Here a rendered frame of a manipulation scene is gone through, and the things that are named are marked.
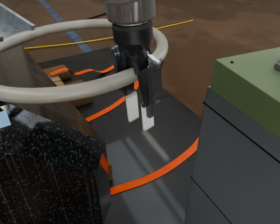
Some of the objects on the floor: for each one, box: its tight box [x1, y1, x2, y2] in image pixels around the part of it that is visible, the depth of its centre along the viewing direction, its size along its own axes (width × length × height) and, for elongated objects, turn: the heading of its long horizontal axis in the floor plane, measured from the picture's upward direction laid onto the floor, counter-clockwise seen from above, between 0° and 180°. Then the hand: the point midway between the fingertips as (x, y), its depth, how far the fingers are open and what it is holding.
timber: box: [107, 156, 113, 180], centre depth 155 cm, size 30×12×12 cm, turn 26°
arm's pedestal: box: [184, 85, 280, 224], centre depth 96 cm, size 50×50×80 cm
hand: (139, 111), depth 61 cm, fingers closed on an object, 4 cm apart
